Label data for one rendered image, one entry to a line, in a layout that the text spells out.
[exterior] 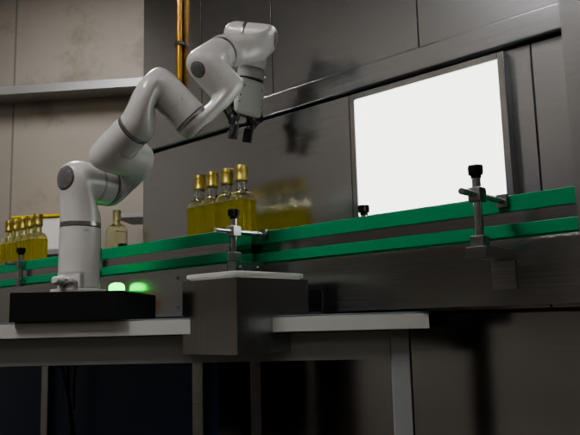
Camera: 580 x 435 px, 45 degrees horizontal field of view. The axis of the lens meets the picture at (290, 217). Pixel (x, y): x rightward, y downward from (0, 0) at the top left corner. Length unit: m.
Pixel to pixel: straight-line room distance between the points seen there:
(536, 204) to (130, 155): 0.89
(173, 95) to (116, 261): 0.66
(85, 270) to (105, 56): 3.88
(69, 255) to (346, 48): 0.90
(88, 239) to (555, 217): 1.01
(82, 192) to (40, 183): 3.70
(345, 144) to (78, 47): 3.91
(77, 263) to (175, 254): 0.32
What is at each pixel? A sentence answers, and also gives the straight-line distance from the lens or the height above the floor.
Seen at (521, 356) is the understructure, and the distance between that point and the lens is 1.60.
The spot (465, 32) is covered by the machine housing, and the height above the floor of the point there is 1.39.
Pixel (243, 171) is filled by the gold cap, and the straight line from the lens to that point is 1.90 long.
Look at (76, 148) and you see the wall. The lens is 5.32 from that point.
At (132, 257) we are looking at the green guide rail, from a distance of 2.04.
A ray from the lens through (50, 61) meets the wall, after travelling 5.60.
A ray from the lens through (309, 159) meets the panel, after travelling 1.91.
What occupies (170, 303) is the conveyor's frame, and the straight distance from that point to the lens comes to 1.86.
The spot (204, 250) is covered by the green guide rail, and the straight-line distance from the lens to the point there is 1.79.
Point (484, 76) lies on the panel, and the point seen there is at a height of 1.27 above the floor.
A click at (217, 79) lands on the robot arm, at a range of 1.64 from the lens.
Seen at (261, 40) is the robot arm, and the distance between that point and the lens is 1.80.
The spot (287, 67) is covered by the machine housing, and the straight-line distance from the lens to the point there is 2.08.
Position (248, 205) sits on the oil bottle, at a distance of 1.88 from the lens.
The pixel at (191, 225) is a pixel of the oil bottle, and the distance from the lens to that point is 2.01.
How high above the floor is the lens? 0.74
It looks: 8 degrees up
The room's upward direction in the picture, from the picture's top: 2 degrees counter-clockwise
